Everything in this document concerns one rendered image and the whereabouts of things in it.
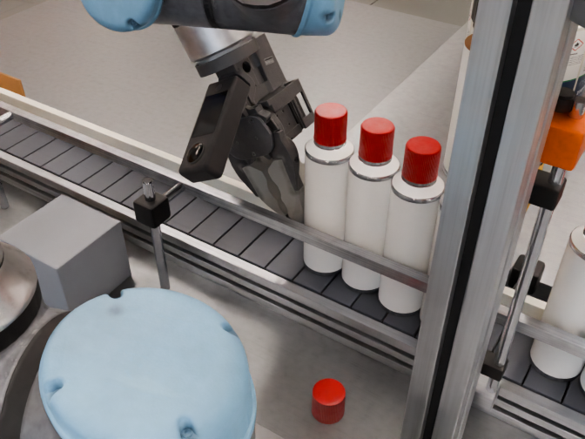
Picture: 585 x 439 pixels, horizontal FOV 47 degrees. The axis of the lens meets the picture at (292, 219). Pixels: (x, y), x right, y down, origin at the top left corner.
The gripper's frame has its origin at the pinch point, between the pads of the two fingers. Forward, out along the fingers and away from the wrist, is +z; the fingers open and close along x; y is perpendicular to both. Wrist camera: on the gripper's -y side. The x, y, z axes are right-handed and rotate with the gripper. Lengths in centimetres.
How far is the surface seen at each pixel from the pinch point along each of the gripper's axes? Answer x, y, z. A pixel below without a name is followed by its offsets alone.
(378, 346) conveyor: -8.4, -5.0, 14.1
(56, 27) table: 78, 38, -33
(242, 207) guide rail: 2.2, -4.0, -4.3
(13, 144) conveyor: 44.2, -1.8, -19.1
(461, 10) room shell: 116, 295, 41
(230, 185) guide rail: 11.4, 3.7, -3.9
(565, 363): -26.5, -1.5, 18.3
